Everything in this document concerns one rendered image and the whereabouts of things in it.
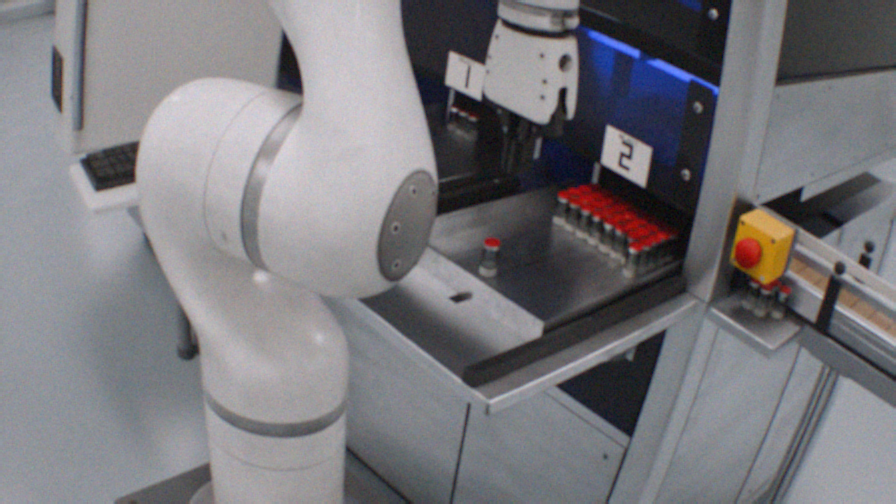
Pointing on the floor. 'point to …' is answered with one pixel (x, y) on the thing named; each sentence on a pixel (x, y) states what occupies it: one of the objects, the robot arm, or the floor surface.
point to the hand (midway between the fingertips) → (517, 153)
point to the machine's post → (709, 241)
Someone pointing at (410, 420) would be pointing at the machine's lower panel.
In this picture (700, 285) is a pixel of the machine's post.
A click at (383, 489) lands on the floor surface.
